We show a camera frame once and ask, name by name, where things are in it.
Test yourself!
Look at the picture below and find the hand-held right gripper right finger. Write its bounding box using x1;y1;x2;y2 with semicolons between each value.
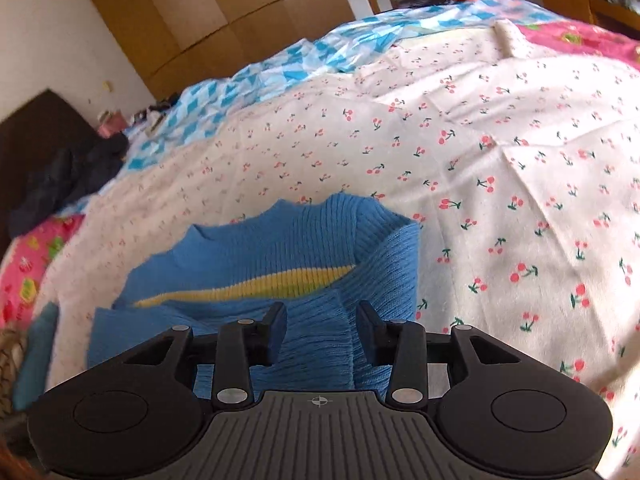
356;302;526;409

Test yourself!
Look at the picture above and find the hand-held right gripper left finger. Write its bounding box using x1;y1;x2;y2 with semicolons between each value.
120;302;289;409

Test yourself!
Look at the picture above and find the blue knitted sweater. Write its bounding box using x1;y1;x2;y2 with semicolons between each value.
87;195;422;401

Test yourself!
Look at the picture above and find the dark clothes pile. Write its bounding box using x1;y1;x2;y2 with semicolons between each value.
9;134;132;237

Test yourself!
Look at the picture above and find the cherry print blanket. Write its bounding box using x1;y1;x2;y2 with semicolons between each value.
35;22;640;480

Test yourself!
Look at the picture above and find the teal cloth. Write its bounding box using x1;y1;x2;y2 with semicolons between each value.
12;302;61;411

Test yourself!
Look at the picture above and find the blue diamond pattern sheet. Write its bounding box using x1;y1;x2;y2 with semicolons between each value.
125;0;556;171

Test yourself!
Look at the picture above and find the pink cup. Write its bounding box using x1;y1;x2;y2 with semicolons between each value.
97;112;126;139

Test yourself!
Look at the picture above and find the dark brown chair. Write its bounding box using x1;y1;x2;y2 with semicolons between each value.
0;88;101;256

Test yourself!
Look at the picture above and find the wooden wardrobe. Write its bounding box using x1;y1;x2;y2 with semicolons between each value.
70;0;357;102

